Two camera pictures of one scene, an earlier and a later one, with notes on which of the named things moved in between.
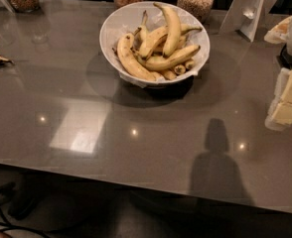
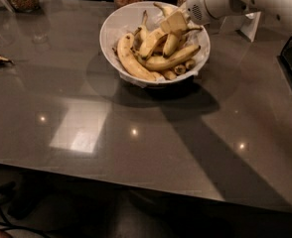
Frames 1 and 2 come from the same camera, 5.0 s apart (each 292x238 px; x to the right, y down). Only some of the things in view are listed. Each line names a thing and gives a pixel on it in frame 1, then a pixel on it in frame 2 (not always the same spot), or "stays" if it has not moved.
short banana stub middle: [180, 69] stays
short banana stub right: [189, 63] stays
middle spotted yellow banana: [156, 38] stays
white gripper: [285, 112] -> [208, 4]
